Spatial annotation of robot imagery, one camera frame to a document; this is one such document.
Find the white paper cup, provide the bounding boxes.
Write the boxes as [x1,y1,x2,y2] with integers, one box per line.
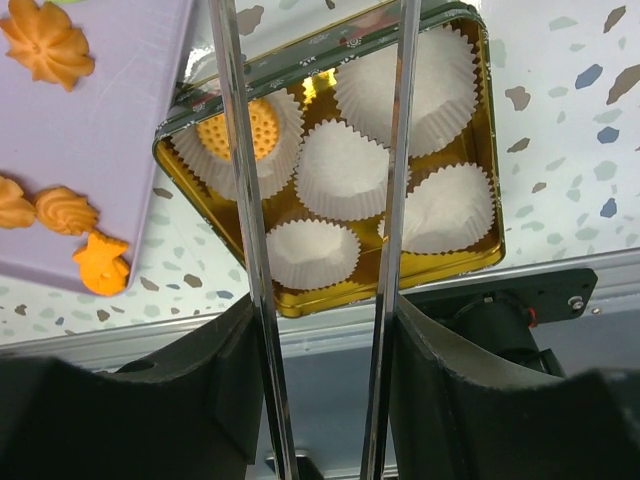
[334,26,477,157]
[295,120,390,221]
[266,220,361,290]
[402,163,495,254]
[171,89,303,200]

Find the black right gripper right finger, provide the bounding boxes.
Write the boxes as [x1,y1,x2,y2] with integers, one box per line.
[390,299,639,479]

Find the orange star cookie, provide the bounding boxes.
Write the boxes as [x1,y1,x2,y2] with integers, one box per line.
[0,177,36,229]
[1,0,95,92]

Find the metal tongs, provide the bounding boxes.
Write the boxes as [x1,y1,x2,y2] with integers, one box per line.
[210,1,421,479]

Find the orange swirl cookie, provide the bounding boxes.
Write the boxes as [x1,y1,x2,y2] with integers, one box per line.
[35,186,99,236]

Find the green gold cookie tin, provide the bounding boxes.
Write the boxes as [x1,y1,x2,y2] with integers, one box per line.
[152,0,506,319]

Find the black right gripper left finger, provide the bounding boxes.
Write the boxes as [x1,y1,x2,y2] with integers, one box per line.
[1,297,263,479]

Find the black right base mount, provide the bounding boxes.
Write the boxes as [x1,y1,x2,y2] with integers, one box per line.
[406,268,598,377]

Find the orange fish cookie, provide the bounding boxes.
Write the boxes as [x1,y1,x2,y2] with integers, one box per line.
[72,230,130,296]

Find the round orange biscuit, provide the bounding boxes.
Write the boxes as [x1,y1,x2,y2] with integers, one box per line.
[196,99,280,161]

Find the lilac plastic tray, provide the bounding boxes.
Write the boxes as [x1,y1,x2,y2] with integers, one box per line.
[1,1,193,264]

